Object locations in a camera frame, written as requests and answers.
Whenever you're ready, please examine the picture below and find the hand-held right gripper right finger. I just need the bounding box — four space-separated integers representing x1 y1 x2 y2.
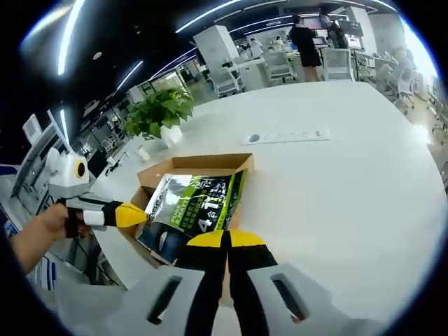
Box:
227 229 368 336

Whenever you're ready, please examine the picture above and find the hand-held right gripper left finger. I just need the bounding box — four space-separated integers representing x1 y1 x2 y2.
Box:
115 229 229 336

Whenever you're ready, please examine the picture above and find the green silver soft packet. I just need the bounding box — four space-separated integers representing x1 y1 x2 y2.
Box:
136 170 246 262

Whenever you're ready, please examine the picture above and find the brown cardboard shoe box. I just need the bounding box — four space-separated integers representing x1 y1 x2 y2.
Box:
129 153 256 271

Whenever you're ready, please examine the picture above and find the person's left hand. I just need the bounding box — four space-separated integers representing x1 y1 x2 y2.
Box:
36 202 87 243

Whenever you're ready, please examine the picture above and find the grey metal shelf rack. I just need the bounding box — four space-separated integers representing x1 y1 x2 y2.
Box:
10 110 76 208

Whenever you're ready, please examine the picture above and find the grey chair back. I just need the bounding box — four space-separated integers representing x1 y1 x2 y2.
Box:
41 281 129 336

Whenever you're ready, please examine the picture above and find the green potted plant white pot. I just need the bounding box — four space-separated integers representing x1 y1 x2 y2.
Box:
124 87 195 146

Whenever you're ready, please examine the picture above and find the white built-in power strip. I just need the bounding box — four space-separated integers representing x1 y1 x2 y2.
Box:
240 127 332 146

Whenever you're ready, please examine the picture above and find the straight ceiling light strip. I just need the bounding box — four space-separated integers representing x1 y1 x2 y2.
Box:
57 0 89 76

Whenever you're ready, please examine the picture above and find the white mesh office chair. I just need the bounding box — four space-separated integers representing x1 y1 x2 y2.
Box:
264 51 295 85
213 66 244 97
321 47 355 82

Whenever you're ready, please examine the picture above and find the white square pillar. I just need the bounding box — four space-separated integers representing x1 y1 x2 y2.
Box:
192 24 243 76

